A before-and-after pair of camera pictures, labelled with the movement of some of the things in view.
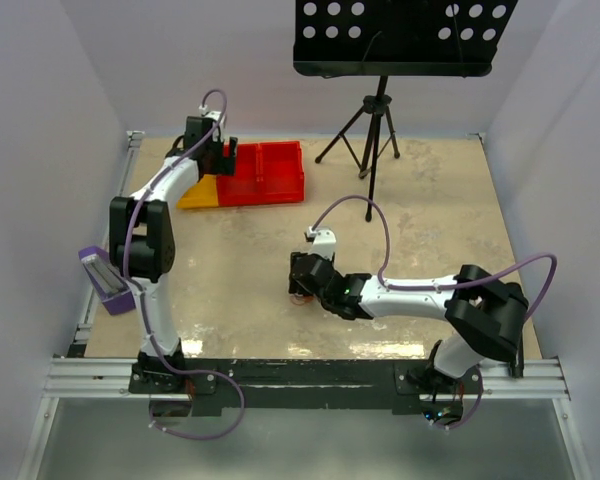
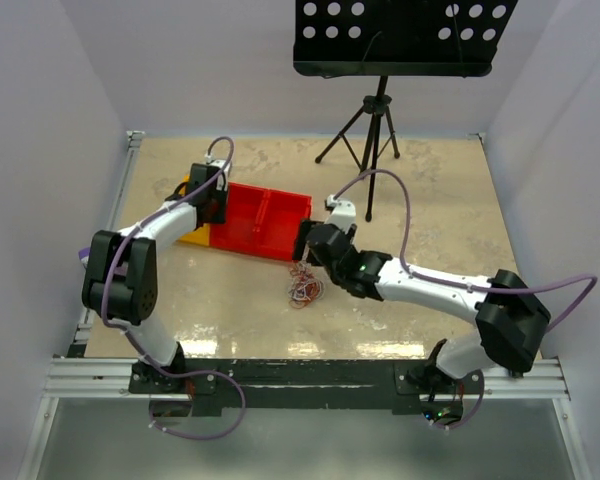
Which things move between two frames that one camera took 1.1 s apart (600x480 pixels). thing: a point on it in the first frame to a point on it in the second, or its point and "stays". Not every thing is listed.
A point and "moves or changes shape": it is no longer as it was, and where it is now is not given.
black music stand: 393,38 stays
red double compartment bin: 265,172 to 261,221
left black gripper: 225,164 to 219,217
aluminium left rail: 90,304 stays
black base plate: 319,384 stays
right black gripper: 295,287 to 300,240
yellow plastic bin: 202,194 moves or changes shape
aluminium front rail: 91,379 stays
